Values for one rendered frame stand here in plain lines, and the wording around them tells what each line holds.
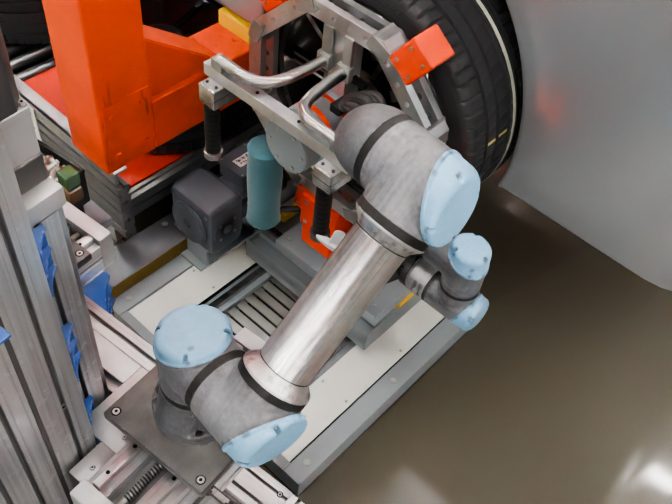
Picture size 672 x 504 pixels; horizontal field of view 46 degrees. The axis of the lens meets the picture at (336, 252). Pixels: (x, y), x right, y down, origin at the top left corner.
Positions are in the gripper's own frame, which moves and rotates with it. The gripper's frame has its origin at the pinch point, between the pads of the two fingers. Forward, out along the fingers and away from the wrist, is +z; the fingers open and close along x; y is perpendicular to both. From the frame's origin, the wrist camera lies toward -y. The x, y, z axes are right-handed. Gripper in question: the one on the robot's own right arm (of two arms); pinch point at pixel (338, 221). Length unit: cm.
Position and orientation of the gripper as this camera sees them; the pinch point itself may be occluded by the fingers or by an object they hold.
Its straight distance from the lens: 163.8
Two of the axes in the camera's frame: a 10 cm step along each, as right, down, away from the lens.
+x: -6.8, 5.2, -5.2
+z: -7.3, -5.6, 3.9
